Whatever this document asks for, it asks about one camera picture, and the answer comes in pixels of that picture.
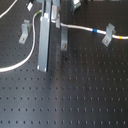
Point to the long grey gripper finger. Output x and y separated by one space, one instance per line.
44 35

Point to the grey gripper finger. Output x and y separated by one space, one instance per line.
64 38

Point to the small white connector top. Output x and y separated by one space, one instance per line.
29 6

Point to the grey cable clip left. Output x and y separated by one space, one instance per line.
26 27

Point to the grey cable clip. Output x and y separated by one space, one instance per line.
110 30
26 27

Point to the grey metal bracket top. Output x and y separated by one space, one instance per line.
75 4

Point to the grey cable clip right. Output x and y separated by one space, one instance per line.
110 30

